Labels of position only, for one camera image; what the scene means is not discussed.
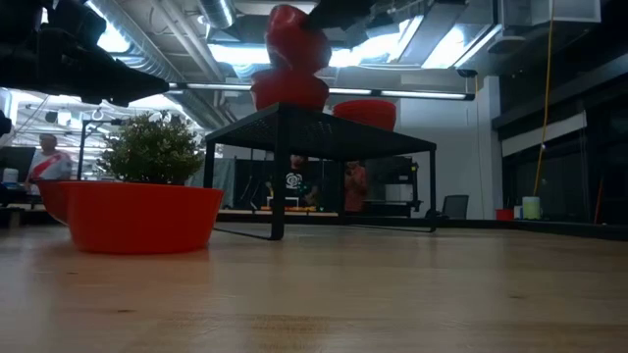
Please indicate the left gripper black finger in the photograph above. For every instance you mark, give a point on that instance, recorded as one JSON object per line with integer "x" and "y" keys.
{"x": 132, "y": 81}
{"x": 132, "y": 99}

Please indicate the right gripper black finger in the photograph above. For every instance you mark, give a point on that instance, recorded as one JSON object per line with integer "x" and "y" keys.
{"x": 343, "y": 12}

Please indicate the floral-lined red mini bowl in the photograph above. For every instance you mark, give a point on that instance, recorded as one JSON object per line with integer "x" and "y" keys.
{"x": 275, "y": 78}
{"x": 294, "y": 44}
{"x": 289, "y": 98}
{"x": 51, "y": 198}

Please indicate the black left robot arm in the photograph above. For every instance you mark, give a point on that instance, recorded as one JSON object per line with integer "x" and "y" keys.
{"x": 19, "y": 64}

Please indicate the artificial green potted plant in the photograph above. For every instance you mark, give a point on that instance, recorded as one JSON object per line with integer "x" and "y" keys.
{"x": 152, "y": 152}

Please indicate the long linear light fixture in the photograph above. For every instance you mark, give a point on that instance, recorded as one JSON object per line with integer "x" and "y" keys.
{"x": 211, "y": 87}

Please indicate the person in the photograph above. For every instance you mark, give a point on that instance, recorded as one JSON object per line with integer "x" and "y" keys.
{"x": 297, "y": 181}
{"x": 354, "y": 188}
{"x": 49, "y": 166}

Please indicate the grey fabric cover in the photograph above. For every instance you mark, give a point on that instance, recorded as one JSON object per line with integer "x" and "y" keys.
{"x": 223, "y": 174}

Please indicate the slanted ceiling light panel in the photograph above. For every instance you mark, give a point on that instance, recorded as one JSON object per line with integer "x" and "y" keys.
{"x": 456, "y": 46}

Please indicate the black computer monitor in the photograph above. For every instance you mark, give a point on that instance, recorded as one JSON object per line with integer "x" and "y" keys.
{"x": 15, "y": 162}

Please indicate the black perforated metal rack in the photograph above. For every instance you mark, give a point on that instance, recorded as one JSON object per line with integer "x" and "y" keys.
{"x": 314, "y": 132}

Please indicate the white cup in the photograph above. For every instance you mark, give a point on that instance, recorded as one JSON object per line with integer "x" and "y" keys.
{"x": 10, "y": 175}

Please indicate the black equipment cart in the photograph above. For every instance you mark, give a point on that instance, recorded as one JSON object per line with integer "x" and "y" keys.
{"x": 392, "y": 176}

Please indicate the grey office chair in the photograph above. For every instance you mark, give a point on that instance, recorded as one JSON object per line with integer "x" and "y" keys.
{"x": 456, "y": 206}

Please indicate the small red box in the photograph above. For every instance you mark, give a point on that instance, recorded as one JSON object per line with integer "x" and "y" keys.
{"x": 504, "y": 215}

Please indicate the green white container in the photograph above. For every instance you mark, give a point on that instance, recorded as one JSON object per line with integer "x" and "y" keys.
{"x": 531, "y": 208}

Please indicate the thin red stick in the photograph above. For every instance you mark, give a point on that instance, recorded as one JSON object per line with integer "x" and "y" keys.
{"x": 598, "y": 206}

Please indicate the long silver spiral duct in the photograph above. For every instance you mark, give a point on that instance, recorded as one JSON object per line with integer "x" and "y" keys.
{"x": 152, "y": 64}

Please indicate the black metal stand frame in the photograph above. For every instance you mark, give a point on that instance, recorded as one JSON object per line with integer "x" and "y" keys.
{"x": 82, "y": 137}

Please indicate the short silver spiral duct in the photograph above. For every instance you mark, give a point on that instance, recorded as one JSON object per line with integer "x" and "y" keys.
{"x": 218, "y": 12}

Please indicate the black aluminium table frame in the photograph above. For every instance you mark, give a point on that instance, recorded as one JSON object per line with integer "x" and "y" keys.
{"x": 539, "y": 226}

